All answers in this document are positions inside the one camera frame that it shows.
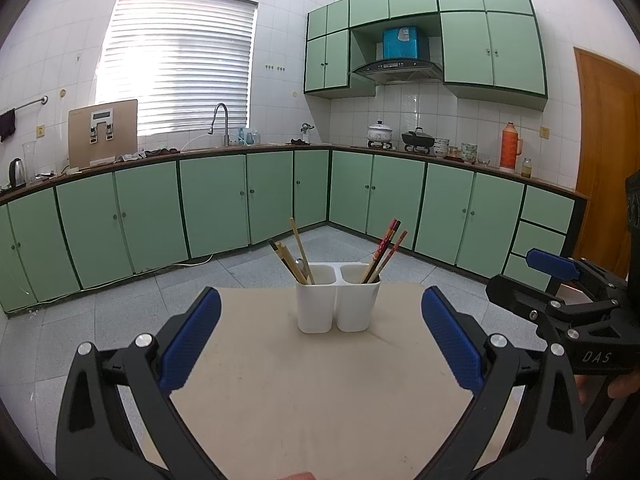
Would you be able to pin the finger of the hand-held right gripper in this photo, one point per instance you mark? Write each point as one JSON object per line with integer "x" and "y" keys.
{"x": 550, "y": 262}
{"x": 515, "y": 292}

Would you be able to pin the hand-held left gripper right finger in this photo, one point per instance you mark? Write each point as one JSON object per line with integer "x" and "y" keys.
{"x": 450, "y": 340}

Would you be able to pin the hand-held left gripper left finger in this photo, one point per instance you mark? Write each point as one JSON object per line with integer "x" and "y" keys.
{"x": 192, "y": 340}

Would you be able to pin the bamboo chopstick with red end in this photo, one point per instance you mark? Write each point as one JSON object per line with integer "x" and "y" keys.
{"x": 396, "y": 246}
{"x": 392, "y": 236}
{"x": 374, "y": 260}

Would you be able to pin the black chopstick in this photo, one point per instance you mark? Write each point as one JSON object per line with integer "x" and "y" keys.
{"x": 382, "y": 247}

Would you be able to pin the white two-compartment utensil holder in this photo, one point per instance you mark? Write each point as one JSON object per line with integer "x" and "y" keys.
{"x": 330, "y": 305}

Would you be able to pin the bamboo chopstick with dark tip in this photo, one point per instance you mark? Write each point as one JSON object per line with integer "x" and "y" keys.
{"x": 290, "y": 258}

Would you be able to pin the metal spoon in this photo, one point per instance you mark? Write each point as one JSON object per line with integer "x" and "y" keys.
{"x": 300, "y": 266}

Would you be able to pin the plain bamboo chopstick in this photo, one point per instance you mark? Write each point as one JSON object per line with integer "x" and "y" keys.
{"x": 300, "y": 247}

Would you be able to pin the person's right hand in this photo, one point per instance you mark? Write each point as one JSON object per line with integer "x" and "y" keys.
{"x": 625, "y": 385}

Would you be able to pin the person's left hand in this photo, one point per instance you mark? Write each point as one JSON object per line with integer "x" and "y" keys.
{"x": 304, "y": 476}

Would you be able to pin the small oil bottle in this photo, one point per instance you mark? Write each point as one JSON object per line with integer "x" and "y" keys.
{"x": 526, "y": 169}

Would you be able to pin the wooden door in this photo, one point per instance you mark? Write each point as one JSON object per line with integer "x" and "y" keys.
{"x": 605, "y": 160}

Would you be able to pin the orange thermos flask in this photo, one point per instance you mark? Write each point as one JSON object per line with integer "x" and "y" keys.
{"x": 509, "y": 147}

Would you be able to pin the stack of patterned bowls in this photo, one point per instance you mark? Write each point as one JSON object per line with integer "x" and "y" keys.
{"x": 469, "y": 151}

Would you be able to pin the green base cabinets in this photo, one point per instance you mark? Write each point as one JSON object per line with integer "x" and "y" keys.
{"x": 210, "y": 200}

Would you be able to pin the stack of white bowls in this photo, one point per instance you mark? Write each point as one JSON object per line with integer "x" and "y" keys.
{"x": 441, "y": 147}

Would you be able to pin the black wok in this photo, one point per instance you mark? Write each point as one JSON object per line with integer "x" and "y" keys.
{"x": 417, "y": 139}

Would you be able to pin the white cooking pot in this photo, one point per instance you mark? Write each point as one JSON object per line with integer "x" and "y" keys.
{"x": 380, "y": 132}

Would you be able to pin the teal bottles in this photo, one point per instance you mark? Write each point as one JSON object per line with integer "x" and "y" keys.
{"x": 249, "y": 136}

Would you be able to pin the brown cardboard box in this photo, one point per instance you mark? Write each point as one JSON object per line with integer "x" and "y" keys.
{"x": 125, "y": 130}

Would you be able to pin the steel kitchen faucet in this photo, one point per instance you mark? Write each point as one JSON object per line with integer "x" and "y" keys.
{"x": 225, "y": 120}

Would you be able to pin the steel electric kettle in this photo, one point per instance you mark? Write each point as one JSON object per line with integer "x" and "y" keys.
{"x": 17, "y": 174}

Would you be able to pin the clear glass vase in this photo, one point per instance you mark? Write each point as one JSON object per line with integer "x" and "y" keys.
{"x": 29, "y": 160}

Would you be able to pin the black range hood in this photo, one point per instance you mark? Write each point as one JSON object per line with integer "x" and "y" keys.
{"x": 397, "y": 71}

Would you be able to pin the blue box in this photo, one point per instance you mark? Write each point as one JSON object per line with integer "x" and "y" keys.
{"x": 402, "y": 44}

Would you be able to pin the white window blind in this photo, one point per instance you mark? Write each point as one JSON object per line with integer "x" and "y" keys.
{"x": 175, "y": 60}

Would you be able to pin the dark hanging cloth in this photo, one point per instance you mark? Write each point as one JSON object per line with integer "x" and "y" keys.
{"x": 7, "y": 125}

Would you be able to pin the green wall cabinets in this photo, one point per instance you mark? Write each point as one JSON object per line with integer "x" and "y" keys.
{"x": 500, "y": 45}

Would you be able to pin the metal towel rail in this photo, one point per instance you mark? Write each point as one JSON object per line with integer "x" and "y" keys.
{"x": 27, "y": 105}

